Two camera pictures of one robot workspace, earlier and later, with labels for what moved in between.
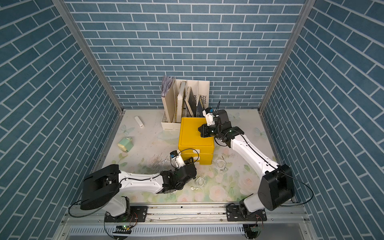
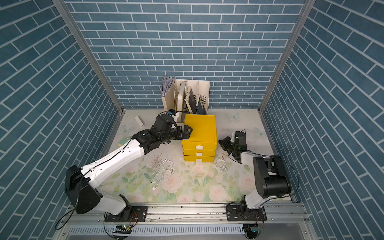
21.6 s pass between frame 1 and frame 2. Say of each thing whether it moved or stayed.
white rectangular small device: stayed
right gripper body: moved
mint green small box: stayed
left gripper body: moved
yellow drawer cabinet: stayed
